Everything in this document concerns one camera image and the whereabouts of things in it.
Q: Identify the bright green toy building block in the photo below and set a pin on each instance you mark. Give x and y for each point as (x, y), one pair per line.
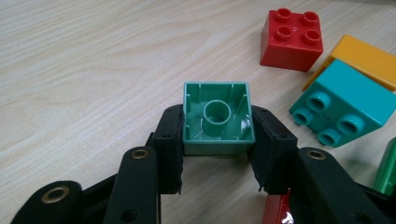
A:
(387, 168)

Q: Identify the sea green toy building block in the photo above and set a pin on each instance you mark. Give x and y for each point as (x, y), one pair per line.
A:
(218, 140)

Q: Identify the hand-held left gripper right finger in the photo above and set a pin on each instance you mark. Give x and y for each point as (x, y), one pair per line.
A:
(274, 155)

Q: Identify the teal toy building block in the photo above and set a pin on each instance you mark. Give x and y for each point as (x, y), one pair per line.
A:
(351, 90)

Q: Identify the orange toy building block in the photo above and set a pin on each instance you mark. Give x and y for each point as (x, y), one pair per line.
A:
(364, 56)

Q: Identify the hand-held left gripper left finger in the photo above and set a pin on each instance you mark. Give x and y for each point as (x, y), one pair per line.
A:
(168, 149)

